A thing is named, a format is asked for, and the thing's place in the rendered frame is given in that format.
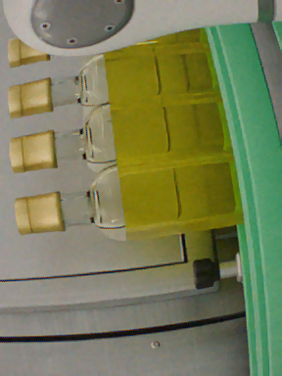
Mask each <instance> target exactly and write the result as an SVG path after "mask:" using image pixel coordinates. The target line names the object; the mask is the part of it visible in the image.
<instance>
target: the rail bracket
mask: <svg viewBox="0 0 282 376"><path fill-rule="evenodd" d="M192 270H193V277H194V283H195V288H196V289H198V290H201V289H206V288H210V287H213V285H214V284H213V282H217V281H219V280H220V279H224V278H229V277H231V276H236V278H237V280H238V282H243V275H242V265H241V256H240V252H239V253H238V254H237V256H236V259H234V260H228V261H224V262H221V263H218V262H212V260H211V259H210V258H204V259H195V261H193V268H192Z"/></svg>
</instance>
